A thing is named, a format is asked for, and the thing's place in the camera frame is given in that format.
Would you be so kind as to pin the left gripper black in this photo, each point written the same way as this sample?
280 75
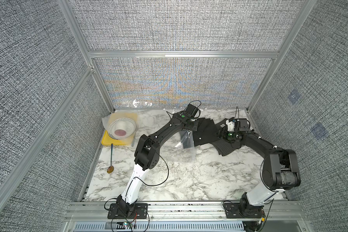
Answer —
196 123

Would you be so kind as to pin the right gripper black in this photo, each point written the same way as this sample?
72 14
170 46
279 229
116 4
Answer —
222 133

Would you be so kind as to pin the black shirt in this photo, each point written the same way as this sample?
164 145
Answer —
207 133

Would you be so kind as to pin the clear plastic vacuum bag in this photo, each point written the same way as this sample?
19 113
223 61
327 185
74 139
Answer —
121 128

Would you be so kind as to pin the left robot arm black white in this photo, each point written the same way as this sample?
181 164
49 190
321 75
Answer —
147 154

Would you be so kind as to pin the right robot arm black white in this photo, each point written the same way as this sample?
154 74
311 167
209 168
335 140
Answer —
279 170

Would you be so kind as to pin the white patterned bowl red inside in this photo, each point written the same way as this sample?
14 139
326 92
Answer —
121 128

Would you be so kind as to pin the yellow plastic tray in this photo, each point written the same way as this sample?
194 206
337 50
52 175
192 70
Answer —
107 140

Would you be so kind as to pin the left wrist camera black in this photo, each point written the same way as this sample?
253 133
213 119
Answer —
192 111

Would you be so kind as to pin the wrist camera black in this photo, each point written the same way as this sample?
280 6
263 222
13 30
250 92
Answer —
192 111
244 124

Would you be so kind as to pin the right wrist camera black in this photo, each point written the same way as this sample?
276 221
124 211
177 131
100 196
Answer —
244 124

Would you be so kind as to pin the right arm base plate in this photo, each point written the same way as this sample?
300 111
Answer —
237 210

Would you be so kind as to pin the front aluminium rail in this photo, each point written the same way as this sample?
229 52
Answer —
184 211

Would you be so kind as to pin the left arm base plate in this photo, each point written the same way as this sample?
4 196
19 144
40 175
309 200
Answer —
137 210

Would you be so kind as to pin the aluminium frame of enclosure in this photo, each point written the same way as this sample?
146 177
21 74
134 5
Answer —
304 106

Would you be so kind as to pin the white slotted cable duct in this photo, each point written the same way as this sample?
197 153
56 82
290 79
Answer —
161 226

